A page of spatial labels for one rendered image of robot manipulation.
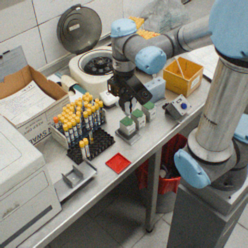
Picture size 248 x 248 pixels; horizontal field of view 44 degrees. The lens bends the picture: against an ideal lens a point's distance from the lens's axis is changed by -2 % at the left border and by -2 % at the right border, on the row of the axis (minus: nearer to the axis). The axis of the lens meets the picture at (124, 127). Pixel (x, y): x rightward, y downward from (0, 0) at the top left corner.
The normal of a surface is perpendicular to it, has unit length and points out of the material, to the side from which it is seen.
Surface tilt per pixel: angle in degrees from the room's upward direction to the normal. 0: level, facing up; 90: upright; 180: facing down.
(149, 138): 0
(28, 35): 90
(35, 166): 89
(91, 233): 0
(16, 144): 0
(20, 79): 88
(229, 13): 80
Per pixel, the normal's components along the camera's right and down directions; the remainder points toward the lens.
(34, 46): 0.71, 0.50
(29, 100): 0.00, -0.68
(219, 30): -0.80, 0.32
